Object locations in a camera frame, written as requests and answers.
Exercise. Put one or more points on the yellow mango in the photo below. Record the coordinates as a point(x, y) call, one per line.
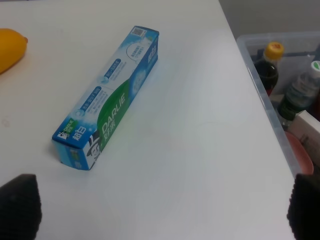
point(13, 46)

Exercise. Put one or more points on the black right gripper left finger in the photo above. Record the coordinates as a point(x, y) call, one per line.
point(20, 208)

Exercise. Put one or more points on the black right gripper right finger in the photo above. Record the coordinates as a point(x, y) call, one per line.
point(304, 207)

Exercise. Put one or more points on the clear plastic storage bin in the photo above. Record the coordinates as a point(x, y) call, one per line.
point(300, 49)

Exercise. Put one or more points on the green bottle white cap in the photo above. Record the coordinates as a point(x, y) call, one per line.
point(300, 95)

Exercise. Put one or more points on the dark bottle yellow cap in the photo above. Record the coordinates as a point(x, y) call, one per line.
point(267, 65)

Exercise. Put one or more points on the pink bowl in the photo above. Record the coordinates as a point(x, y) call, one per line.
point(301, 154)

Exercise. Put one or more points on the blue green toothpaste box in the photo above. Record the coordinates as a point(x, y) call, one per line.
point(86, 130)

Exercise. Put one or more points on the white cardboard box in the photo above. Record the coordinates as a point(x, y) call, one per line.
point(307, 129)

